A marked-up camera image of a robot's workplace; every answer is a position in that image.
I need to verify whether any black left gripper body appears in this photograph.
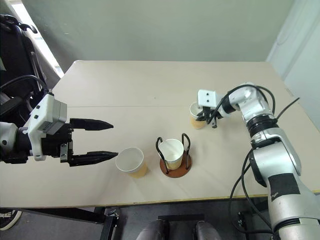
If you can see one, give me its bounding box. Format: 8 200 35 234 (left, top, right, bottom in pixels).
40 122 75 168

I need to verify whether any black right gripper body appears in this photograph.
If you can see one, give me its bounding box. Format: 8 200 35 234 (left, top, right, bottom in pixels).
201 105 223 124

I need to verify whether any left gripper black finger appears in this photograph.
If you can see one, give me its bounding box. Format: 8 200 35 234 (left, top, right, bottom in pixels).
68 150 119 168
69 118 115 132

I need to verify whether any paper cup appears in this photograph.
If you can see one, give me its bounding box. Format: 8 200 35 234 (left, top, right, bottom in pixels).
188 101 209 130
159 138 185 169
115 146 149 179

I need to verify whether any black table leg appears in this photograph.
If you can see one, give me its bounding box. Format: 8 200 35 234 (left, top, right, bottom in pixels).
100 206 121 240

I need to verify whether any black and white shoe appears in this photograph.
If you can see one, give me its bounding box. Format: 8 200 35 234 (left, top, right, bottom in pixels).
0 209 23 231

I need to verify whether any dark rounded shape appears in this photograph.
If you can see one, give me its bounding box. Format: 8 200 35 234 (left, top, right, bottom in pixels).
194 220 224 240
135 219 171 240

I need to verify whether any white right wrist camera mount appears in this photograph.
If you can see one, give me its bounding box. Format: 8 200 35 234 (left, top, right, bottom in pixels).
197 89 224 109

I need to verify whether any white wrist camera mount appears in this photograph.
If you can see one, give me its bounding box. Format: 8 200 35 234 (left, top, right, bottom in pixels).
197 89 224 109
26 93 69 162

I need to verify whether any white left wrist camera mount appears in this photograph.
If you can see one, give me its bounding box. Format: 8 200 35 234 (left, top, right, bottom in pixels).
26 93 69 162

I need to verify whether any black wire cup holder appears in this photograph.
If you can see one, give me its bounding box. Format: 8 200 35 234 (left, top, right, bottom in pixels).
155 132 193 179

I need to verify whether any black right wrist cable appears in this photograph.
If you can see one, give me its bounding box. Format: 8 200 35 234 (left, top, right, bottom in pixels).
211 85 301 126

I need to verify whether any black right upper arm cable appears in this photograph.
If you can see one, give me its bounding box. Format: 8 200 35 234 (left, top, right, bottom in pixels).
229 148 278 237

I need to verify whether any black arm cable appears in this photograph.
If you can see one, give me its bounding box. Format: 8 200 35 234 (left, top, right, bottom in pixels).
229 148 278 237
0 74 55 96

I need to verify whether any black table frame bar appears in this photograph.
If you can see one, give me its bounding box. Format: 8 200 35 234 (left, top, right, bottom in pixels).
0 206 106 225

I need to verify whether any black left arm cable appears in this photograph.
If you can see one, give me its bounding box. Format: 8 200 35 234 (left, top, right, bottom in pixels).
0 74 55 96

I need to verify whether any black table bracket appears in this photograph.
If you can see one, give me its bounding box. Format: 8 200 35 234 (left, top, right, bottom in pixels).
236 211 251 228

